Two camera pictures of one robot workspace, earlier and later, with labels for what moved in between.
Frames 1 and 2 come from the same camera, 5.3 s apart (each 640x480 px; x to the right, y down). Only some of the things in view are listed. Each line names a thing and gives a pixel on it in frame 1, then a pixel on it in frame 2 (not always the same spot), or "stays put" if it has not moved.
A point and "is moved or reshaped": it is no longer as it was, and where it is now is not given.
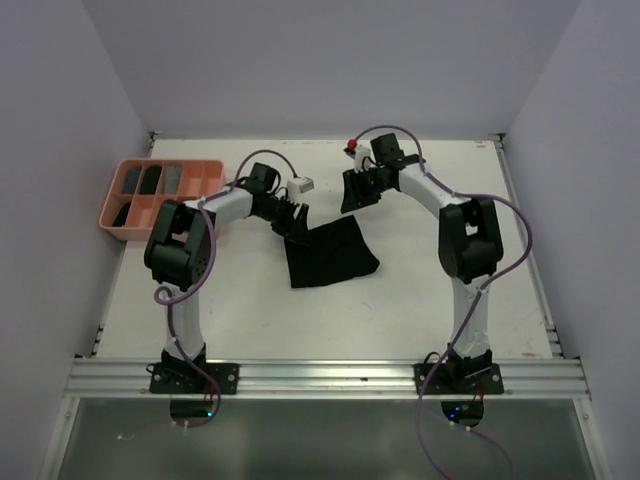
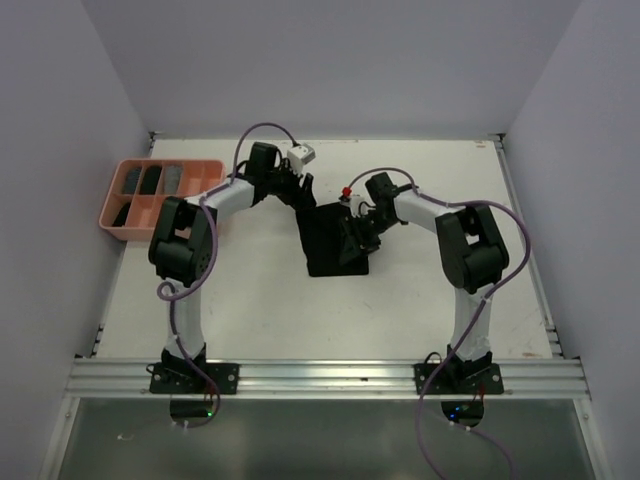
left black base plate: [183, 378] stays put
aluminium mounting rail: [129, 379] stays put
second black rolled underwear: [121, 216] stays put
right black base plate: [459, 379] stays put
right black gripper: [354, 195] to [355, 247]
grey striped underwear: [172, 176] stays put
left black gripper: [290, 227] to [298, 196]
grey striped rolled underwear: [131, 180] stays put
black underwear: [331, 252] is moved or reshaped
